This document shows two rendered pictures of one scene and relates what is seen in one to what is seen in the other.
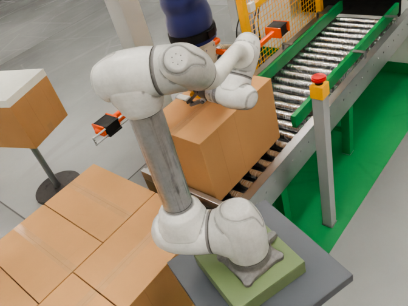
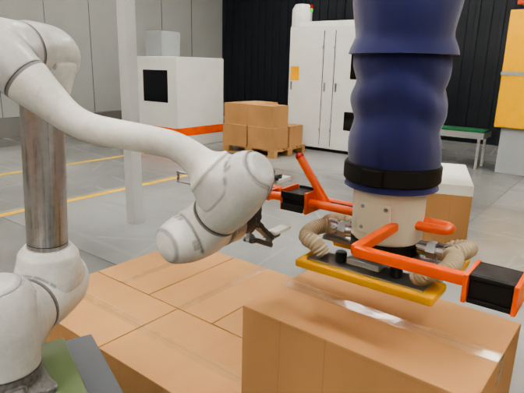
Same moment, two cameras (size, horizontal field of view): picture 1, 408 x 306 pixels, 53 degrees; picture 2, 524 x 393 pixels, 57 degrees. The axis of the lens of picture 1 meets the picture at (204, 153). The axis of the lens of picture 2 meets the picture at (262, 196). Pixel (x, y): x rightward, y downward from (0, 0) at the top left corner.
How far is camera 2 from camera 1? 1.80 m
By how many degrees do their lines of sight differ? 71
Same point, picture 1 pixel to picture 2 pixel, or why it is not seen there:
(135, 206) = not seen: hidden behind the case
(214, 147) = (266, 342)
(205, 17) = (373, 144)
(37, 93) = (439, 204)
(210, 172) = (246, 368)
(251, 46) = (210, 164)
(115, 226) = (235, 330)
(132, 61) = not seen: hidden behind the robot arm
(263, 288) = not seen: outside the picture
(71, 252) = (207, 304)
